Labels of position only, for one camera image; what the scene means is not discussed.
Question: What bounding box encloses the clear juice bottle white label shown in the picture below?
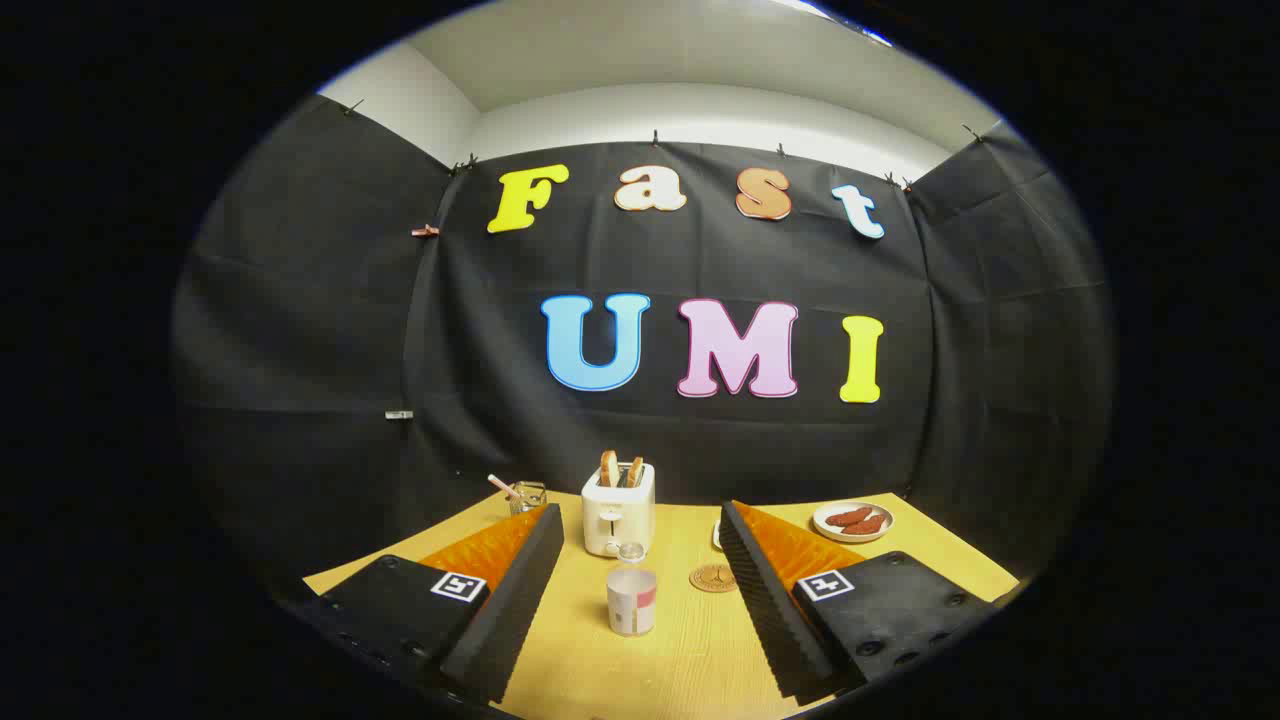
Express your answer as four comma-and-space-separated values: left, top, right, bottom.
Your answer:
606, 542, 658, 638

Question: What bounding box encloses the white round plate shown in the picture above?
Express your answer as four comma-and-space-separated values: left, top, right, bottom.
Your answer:
812, 501, 894, 544

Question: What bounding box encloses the black backdrop cloth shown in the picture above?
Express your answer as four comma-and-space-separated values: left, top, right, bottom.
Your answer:
170, 95, 1116, 601

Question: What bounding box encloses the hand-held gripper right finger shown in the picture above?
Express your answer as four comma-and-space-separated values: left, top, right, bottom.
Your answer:
719, 500, 1003, 701

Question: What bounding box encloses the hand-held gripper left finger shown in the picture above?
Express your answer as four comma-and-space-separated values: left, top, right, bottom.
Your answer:
290, 503, 566, 706

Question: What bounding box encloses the wooden table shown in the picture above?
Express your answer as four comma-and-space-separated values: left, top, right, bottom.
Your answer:
303, 490, 1021, 720

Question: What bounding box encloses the white toaster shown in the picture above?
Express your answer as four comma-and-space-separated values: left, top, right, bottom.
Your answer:
582, 462, 657, 558

